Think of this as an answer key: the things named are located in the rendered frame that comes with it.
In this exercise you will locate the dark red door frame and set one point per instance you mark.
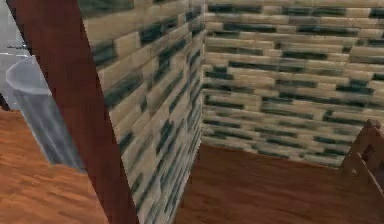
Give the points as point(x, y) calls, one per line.
point(76, 100)

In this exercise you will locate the brown wooden chair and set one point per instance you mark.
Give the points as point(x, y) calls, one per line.
point(366, 156)

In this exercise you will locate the grey bin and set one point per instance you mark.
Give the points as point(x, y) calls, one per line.
point(40, 110)

